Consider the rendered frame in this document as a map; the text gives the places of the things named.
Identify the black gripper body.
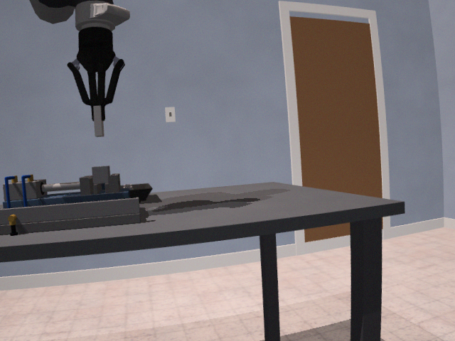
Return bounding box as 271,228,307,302
77,27,116,72

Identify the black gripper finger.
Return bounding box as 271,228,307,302
68,54,100,137
97,53,125,136

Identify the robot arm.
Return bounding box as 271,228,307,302
29,0,130,31

